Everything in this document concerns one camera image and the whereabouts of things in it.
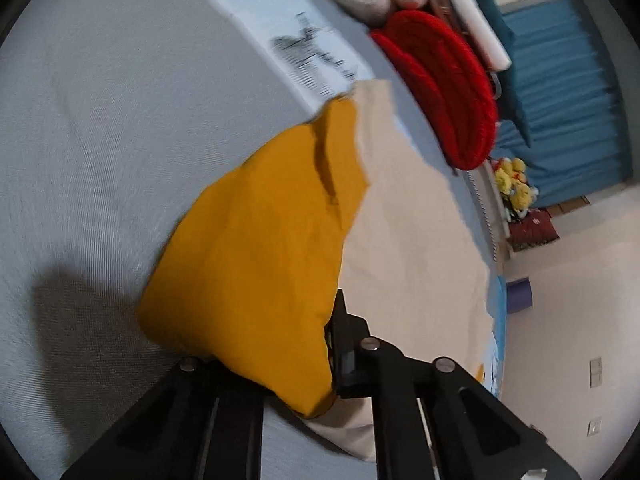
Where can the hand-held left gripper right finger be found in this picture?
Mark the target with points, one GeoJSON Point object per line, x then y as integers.
{"type": "Point", "coordinates": [350, 345]}

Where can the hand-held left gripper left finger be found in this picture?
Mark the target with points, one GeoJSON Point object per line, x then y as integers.
{"type": "Point", "coordinates": [220, 410]}

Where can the beige and orange garment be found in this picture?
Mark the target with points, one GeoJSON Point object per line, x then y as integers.
{"type": "Point", "coordinates": [260, 240]}

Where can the purple rolled mat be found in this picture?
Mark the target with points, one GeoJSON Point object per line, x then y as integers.
{"type": "Point", "coordinates": [520, 296]}

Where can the dark red bag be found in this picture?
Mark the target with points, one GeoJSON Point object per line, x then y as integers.
{"type": "Point", "coordinates": [535, 230]}

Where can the red knitted blanket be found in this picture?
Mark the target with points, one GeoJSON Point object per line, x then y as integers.
{"type": "Point", "coordinates": [440, 75]}

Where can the grey bed mattress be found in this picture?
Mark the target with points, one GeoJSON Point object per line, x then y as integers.
{"type": "Point", "coordinates": [100, 135]}

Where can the blue curtain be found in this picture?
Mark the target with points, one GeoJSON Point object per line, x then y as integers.
{"type": "Point", "coordinates": [570, 100]}

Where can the light blue printed sheet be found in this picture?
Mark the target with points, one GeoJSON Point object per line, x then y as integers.
{"type": "Point", "coordinates": [280, 15]}

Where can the white roll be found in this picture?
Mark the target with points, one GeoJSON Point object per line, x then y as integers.
{"type": "Point", "coordinates": [475, 15]}

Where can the white wall switch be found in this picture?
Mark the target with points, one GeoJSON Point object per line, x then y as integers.
{"type": "Point", "coordinates": [596, 372]}
{"type": "Point", "coordinates": [595, 426]}

